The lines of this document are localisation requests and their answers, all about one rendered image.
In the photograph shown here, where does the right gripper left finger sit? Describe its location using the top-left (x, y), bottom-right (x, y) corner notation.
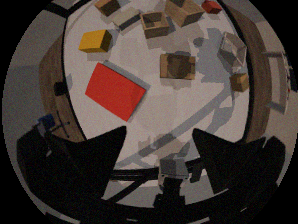
top-left (44, 125), bottom-right (126, 197)

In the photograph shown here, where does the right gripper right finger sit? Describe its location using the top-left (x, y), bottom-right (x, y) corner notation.
top-left (192, 128), bottom-right (266, 194)

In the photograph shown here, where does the yellow rectangular block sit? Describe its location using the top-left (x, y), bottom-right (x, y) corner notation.
top-left (78, 30), bottom-right (112, 53)

